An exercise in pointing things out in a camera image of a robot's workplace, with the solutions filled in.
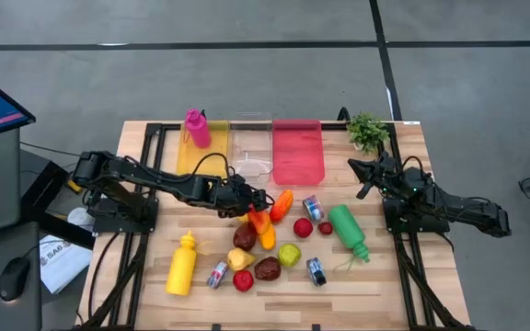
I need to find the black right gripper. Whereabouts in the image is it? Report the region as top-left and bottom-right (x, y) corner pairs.
(348, 152), (398, 200)

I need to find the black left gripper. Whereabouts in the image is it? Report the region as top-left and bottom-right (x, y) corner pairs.
(213, 174), (275, 221)

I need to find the yellow and red toy mango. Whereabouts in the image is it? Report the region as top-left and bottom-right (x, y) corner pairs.
(236, 209), (274, 236)

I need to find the maroon oval toy fruit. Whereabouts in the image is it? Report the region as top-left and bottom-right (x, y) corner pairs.
(232, 222), (259, 252)

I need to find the red-orange toy mango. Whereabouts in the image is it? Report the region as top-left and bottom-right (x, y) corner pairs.
(269, 188), (294, 224)

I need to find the green plastic squeeze bottle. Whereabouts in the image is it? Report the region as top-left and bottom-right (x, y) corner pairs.
(328, 204), (371, 272)

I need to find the tin can with colourful label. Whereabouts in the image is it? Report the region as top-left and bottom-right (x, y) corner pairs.
(305, 257), (328, 288)
(206, 260), (229, 290)
(301, 194), (326, 223)

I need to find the pink plastic squeeze bottle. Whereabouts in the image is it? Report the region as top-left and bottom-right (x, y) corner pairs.
(184, 108), (213, 150)

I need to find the green plant in white pot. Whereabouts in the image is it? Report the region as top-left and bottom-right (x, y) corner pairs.
(346, 111), (391, 153)

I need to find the yellow toy pear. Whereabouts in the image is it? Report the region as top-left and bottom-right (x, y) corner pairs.
(226, 246), (257, 272)

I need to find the green toy apple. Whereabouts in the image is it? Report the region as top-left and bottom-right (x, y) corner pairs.
(277, 243), (303, 268)

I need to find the dark red toy apple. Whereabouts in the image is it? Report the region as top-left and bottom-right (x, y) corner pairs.
(253, 256), (282, 282)

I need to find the clear plastic bin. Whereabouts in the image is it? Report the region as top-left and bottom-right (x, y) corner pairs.
(228, 111), (274, 185)

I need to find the red translucent plastic bin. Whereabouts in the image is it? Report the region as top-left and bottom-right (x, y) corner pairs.
(271, 119), (327, 187)

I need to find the yellow translucent plastic bin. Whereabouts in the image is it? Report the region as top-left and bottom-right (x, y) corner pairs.
(176, 120), (230, 178)

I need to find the yellow plastic squeeze bottle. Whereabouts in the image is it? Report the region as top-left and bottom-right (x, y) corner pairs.
(165, 229), (213, 297)

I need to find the white round container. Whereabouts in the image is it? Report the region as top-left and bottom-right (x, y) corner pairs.
(66, 206), (96, 231)

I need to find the white printed paper sheet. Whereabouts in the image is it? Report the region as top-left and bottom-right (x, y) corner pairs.
(39, 234), (94, 295)

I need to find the black floor stand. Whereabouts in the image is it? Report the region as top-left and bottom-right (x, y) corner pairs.
(18, 159), (96, 249)

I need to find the black computer mouse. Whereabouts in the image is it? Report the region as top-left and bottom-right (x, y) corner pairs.
(0, 256), (31, 302)

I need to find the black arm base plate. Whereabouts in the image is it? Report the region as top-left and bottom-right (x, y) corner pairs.
(383, 197), (450, 234)
(92, 196), (159, 234)

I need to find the black aluminium rail frame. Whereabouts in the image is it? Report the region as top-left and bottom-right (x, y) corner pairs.
(75, 120), (476, 331)

